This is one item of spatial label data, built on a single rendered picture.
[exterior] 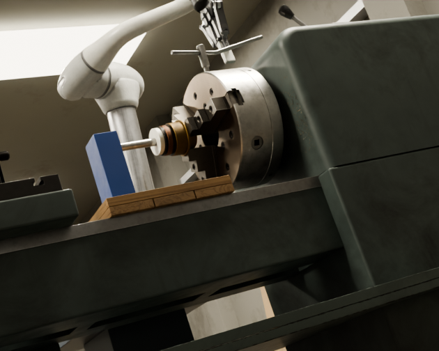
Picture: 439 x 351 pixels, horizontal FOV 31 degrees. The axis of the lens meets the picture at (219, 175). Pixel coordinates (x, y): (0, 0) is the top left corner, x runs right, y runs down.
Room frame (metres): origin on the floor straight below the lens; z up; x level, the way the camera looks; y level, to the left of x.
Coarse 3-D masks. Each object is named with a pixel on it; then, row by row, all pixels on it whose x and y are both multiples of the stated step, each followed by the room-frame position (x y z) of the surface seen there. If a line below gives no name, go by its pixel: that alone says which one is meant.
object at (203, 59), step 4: (200, 48) 1.91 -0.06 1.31; (204, 48) 1.91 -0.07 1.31; (204, 52) 1.91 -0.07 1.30; (200, 56) 1.91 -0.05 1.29; (204, 56) 1.91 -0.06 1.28; (200, 60) 1.92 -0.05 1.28; (204, 60) 1.91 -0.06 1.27; (204, 64) 1.91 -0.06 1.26; (208, 64) 1.92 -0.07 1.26; (204, 68) 1.92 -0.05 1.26; (208, 68) 1.92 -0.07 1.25
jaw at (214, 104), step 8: (224, 96) 1.80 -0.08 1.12; (232, 96) 1.79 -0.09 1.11; (208, 104) 1.80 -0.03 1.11; (216, 104) 1.78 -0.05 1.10; (224, 104) 1.79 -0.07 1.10; (232, 104) 1.79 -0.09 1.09; (240, 104) 1.79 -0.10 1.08; (200, 112) 1.81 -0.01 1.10; (208, 112) 1.81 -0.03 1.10; (216, 112) 1.79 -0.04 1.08; (224, 112) 1.80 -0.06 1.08; (192, 120) 1.83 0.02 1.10; (200, 120) 1.82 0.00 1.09; (208, 120) 1.81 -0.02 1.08; (216, 120) 1.83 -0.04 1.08; (192, 128) 1.82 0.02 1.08; (200, 128) 1.83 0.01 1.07; (208, 128) 1.85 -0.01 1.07; (216, 128) 1.87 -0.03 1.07
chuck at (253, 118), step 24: (216, 72) 1.83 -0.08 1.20; (240, 72) 1.85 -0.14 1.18; (192, 96) 1.93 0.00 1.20; (216, 96) 1.83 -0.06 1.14; (240, 96) 1.80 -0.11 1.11; (240, 120) 1.79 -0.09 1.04; (264, 120) 1.82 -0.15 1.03; (216, 144) 1.97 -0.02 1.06; (240, 144) 1.81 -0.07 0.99; (264, 144) 1.84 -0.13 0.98; (240, 168) 1.85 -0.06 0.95; (264, 168) 1.89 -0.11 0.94
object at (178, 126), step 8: (176, 120) 1.86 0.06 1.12; (160, 128) 1.82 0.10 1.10; (168, 128) 1.82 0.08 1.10; (176, 128) 1.83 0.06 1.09; (184, 128) 1.84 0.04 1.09; (168, 136) 1.82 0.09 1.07; (176, 136) 1.82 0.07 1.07; (184, 136) 1.84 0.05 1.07; (192, 136) 1.86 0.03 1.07; (168, 144) 1.82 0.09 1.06; (176, 144) 1.83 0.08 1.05; (184, 144) 1.84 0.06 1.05; (192, 144) 1.87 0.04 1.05; (168, 152) 1.84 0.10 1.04; (176, 152) 1.85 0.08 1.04; (184, 152) 1.87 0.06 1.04
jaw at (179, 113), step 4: (184, 104) 1.99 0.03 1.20; (176, 108) 1.96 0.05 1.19; (180, 108) 1.96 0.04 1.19; (184, 108) 1.96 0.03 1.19; (188, 108) 1.97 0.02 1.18; (172, 112) 1.97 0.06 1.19; (176, 112) 1.95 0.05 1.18; (180, 112) 1.94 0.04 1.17; (184, 112) 1.94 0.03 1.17; (188, 112) 1.95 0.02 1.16; (192, 112) 1.95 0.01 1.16; (172, 116) 1.97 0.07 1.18; (176, 116) 1.92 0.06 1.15; (180, 116) 1.92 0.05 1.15; (184, 116) 1.93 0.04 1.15; (188, 116) 1.93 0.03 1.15; (192, 116) 1.93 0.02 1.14; (172, 120) 1.90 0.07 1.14; (184, 120) 1.91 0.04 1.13
